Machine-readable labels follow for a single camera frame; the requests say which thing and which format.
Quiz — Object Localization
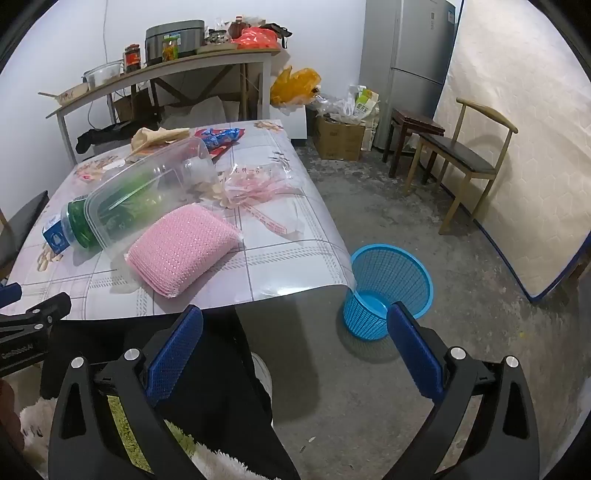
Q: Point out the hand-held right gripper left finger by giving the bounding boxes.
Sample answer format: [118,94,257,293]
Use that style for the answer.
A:
[47,305,205,480]

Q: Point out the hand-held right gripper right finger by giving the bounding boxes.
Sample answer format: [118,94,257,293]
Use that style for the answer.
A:
[387,302,541,480]

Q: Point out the small blue white carton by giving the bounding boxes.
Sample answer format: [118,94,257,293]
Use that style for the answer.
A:
[42,215,70,254]

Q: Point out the blue plastic waste basket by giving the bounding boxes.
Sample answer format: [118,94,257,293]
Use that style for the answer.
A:
[342,244,434,341]

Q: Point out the green plastic bottle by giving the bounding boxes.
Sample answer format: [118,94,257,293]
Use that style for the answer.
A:
[60,161,218,247]

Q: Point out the pink sponge pack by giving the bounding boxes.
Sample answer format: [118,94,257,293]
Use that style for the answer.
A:
[126,205,243,296]

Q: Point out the clear wrapper with pink print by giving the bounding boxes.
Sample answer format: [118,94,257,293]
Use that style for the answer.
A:
[222,161,305,236]

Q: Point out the clear plastic food container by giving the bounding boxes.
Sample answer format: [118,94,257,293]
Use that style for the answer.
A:
[84,137,219,252]

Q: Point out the beige cloth rag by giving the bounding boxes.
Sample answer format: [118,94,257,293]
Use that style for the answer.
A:
[130,127,192,162]

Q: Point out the red snack bag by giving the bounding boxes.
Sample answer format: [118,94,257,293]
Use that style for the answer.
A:
[193,128,232,157]

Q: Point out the blue snack wrapper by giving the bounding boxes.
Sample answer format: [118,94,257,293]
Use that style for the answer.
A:
[201,127,244,151]

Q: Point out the person's black pants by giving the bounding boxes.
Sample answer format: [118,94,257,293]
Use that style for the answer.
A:
[39,307,301,480]

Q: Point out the wooden chair with dark seat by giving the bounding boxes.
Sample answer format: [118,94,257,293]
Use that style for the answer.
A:
[0,190,49,280]
[405,98,518,234]

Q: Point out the person's white shoe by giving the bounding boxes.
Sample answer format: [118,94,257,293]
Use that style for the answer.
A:
[252,352,274,428]

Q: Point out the fluffy green white garment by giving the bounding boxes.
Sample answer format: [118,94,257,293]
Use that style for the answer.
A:
[18,394,278,480]

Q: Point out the floral tablecloth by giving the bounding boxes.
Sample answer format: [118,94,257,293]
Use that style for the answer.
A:
[9,119,356,324]

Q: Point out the black cloth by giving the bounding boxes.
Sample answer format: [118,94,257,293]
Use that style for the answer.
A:
[75,122,134,154]

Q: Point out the flat cardboard box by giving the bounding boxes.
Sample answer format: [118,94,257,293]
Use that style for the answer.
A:
[38,83,90,106]

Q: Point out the brown cardboard box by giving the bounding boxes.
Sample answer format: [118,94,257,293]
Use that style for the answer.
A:
[113,90,155,123]

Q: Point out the dark wooden stool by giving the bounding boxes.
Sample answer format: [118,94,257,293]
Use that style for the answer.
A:
[382,108,446,178]

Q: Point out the beige mattress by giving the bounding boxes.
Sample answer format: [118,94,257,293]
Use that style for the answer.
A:
[431,0,591,303]

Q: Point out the glass bowl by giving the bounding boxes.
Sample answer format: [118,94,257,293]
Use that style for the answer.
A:
[83,61,124,88]

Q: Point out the white sack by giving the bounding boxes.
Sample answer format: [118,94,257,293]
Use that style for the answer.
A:
[159,95,241,130]

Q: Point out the green white bag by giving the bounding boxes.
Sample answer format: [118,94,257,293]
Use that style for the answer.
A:
[353,88,380,151]

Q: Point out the white plastic bags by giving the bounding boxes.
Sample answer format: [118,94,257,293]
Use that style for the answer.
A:
[316,92,358,125]

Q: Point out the white cabinet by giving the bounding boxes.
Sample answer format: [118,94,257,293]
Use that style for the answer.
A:
[270,104,308,139]

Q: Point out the long grey side table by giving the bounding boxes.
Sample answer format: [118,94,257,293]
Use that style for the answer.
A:
[45,46,282,167]

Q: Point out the yellow plastic bag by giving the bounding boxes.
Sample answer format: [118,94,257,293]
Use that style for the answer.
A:
[270,67,321,106]

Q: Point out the grey refrigerator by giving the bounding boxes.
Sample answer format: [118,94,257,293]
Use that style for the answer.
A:
[360,0,462,151]

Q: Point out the grey rice cooker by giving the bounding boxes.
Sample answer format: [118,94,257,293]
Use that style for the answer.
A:
[144,19,206,65]

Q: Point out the orange plastic bag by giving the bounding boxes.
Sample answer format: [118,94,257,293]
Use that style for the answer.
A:
[231,27,281,50]

